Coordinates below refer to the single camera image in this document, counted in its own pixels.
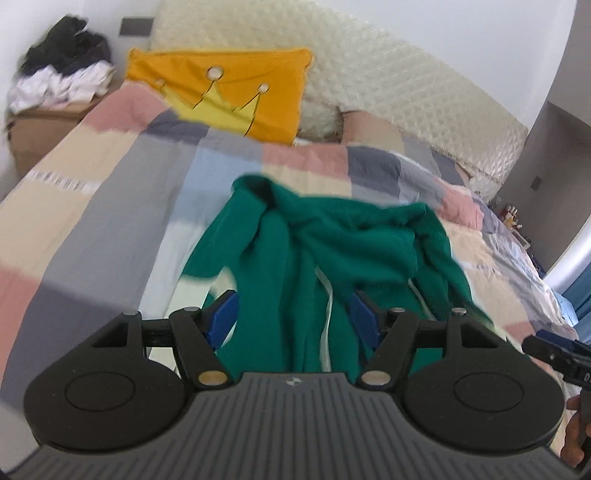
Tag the pile of black clothes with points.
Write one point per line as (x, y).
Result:
(69, 41)

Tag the green hoodie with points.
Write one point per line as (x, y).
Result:
(300, 258)

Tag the pile of white clothes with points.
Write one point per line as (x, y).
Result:
(55, 87)

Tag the patchwork bed blanket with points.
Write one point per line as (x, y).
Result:
(92, 207)

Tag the person's right hand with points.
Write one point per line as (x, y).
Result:
(572, 443)

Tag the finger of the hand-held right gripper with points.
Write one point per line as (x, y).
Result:
(561, 357)

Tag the small bottles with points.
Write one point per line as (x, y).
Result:
(510, 216)

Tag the cream quilted headboard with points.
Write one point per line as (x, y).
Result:
(392, 78)

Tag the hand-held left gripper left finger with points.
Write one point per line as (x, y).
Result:
(222, 319)

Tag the yellow crown pillow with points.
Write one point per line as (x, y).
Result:
(231, 78)

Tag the dark wall switch plate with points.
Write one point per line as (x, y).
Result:
(136, 26)

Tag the small dark wall plate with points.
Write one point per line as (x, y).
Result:
(536, 182)

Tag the blue cloth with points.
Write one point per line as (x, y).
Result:
(579, 300)

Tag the brown nightstand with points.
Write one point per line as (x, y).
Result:
(37, 134)

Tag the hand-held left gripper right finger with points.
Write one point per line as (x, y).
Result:
(364, 319)

